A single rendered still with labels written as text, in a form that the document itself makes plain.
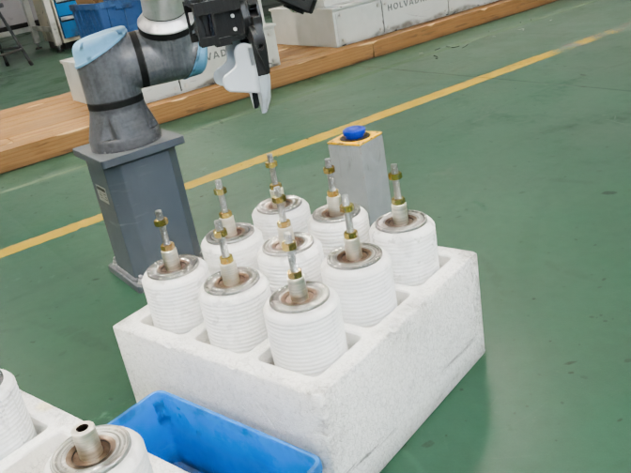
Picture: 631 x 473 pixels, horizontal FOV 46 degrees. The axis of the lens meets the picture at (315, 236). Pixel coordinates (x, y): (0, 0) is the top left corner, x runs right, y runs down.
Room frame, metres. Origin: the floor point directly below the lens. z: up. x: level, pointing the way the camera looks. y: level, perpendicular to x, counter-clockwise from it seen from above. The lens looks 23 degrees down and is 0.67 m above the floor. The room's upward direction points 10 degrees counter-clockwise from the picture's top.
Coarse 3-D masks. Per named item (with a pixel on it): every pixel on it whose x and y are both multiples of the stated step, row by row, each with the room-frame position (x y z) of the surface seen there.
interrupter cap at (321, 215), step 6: (354, 204) 1.07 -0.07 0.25; (318, 210) 1.07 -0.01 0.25; (324, 210) 1.07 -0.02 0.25; (354, 210) 1.05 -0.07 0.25; (360, 210) 1.04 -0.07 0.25; (312, 216) 1.05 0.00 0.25; (318, 216) 1.05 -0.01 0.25; (324, 216) 1.05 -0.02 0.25; (330, 216) 1.05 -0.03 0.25; (336, 216) 1.04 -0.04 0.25; (342, 216) 1.03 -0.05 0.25; (354, 216) 1.03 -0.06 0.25; (324, 222) 1.02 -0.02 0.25; (330, 222) 1.02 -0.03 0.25
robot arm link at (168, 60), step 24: (144, 0) 1.51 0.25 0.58; (168, 0) 1.50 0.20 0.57; (144, 24) 1.53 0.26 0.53; (168, 24) 1.51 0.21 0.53; (192, 24) 1.54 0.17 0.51; (144, 48) 1.52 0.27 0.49; (168, 48) 1.52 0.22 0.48; (192, 48) 1.54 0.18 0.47; (168, 72) 1.53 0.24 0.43; (192, 72) 1.56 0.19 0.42
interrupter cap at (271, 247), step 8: (296, 232) 1.00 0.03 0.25; (272, 240) 0.99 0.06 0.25; (296, 240) 0.98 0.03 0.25; (304, 240) 0.97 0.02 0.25; (312, 240) 0.96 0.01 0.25; (264, 248) 0.96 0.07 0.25; (272, 248) 0.96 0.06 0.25; (280, 248) 0.96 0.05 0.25; (304, 248) 0.94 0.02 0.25; (280, 256) 0.93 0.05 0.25
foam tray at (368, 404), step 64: (448, 256) 0.99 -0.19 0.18; (128, 320) 0.96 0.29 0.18; (384, 320) 0.83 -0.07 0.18; (448, 320) 0.91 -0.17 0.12; (192, 384) 0.85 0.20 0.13; (256, 384) 0.76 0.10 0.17; (320, 384) 0.72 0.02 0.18; (384, 384) 0.78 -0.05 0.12; (448, 384) 0.89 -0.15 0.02; (320, 448) 0.70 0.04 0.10; (384, 448) 0.77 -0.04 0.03
